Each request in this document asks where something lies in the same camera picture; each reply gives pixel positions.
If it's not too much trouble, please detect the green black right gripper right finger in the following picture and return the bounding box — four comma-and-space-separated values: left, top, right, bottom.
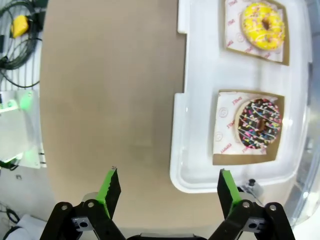
208, 168, 294, 240

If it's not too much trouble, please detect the clear plastic tray lid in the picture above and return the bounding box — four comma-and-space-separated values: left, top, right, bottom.
291, 0, 320, 228

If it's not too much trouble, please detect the thin black cable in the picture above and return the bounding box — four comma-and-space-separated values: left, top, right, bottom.
0, 72, 43, 89

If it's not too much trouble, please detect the black lid hinge knob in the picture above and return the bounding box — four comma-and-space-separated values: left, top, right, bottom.
239, 178, 264, 201

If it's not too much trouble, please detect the chocolate donut with colourful sprinkles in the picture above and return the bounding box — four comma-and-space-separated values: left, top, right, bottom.
234, 98, 283, 151

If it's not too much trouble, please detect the white printed paper liner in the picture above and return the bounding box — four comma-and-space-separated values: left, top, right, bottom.
224, 0, 287, 63
213, 91, 280, 157

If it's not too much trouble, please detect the white plastic display tray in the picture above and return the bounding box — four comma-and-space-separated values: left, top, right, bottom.
169, 0, 315, 197

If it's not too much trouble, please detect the yellow emergency stop button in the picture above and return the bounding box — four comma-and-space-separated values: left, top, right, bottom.
11, 14, 30, 39

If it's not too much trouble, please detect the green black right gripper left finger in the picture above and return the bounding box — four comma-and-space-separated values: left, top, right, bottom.
44, 166, 126, 240

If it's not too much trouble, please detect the yellow sprinkled donut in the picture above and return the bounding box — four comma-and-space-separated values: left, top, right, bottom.
241, 3, 286, 52

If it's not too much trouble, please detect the silver metal control box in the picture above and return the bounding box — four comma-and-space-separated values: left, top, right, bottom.
0, 90, 48, 170

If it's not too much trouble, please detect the yellow glazed donut in tray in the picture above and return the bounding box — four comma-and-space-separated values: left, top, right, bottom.
223, 0, 291, 67

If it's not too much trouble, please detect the black coiled cable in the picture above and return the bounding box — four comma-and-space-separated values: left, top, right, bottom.
0, 0, 47, 71

